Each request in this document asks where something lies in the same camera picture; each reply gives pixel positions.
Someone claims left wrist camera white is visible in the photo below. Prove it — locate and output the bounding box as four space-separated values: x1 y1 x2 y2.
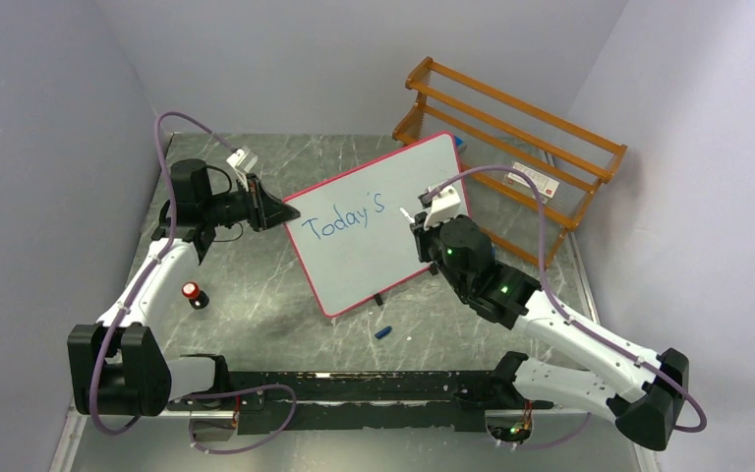
226 147 258 191

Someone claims orange wooden shelf rack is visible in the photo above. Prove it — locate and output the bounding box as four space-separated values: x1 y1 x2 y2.
392 57 628 266

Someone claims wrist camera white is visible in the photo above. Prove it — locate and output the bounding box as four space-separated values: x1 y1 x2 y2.
226 147 258 191
420 185 462 229

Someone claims blue marker cap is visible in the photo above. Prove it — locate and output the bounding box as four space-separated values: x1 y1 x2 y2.
375 325 392 339

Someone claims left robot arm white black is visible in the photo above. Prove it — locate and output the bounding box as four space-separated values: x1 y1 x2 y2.
67 150 300 417

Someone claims purple cable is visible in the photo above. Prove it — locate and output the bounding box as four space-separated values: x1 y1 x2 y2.
419 164 708 450
87 111 298 456

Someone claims whiteboard with pink frame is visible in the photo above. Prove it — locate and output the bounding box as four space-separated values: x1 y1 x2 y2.
285 133 460 318

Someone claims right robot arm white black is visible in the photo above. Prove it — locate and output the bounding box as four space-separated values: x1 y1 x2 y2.
410 212 690 451

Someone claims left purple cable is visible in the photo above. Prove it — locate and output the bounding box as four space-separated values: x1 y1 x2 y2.
87 111 298 456

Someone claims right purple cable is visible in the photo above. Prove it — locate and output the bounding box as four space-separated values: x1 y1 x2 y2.
419 164 708 450

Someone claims blue whiteboard marker pen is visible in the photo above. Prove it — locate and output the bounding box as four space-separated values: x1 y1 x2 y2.
399 206 416 225

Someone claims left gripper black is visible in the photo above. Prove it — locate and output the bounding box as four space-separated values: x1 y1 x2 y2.
203 174 299 233

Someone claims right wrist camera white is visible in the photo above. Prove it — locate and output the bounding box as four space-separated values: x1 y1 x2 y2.
420 185 462 229

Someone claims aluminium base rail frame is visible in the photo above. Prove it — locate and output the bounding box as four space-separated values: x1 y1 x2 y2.
52 404 659 471

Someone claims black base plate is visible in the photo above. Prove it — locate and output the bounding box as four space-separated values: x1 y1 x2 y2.
167 371 552 435

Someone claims white labelled box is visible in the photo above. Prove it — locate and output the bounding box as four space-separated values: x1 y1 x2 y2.
506 162 559 199

